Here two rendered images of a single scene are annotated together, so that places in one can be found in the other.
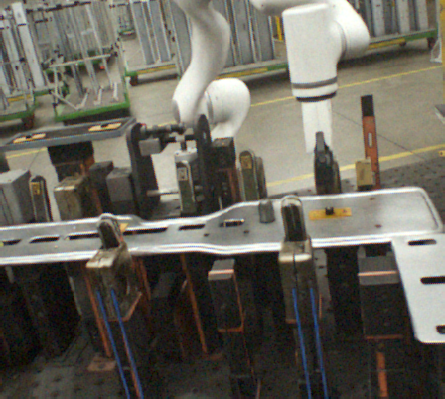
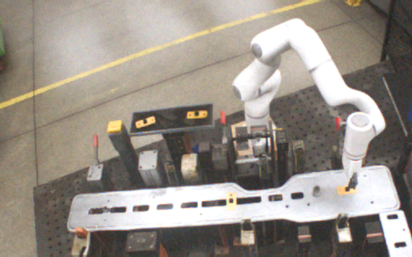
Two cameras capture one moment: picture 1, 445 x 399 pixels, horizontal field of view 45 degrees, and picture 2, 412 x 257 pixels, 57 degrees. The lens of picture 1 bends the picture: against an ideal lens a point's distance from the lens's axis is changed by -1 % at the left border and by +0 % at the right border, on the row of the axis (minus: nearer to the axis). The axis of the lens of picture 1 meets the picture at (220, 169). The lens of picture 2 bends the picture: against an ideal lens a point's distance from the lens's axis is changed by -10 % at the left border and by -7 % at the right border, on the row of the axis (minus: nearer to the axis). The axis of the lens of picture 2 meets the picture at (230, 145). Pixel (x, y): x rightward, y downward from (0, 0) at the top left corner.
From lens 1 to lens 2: 1.00 m
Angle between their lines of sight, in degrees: 31
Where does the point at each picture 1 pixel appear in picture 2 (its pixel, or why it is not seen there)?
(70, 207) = (192, 177)
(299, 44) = (356, 141)
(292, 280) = (342, 246)
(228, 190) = (283, 158)
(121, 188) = (221, 163)
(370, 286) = (372, 243)
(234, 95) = (273, 80)
